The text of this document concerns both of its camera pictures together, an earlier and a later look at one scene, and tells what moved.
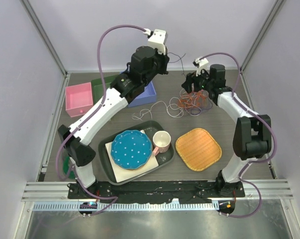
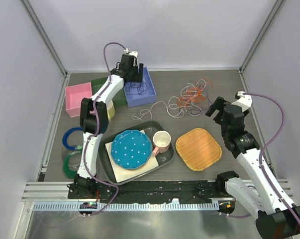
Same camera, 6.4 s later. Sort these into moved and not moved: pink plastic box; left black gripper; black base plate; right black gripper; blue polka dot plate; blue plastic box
Moved: left black gripper; right black gripper
Not moved: blue polka dot plate; pink plastic box; blue plastic box; black base plate
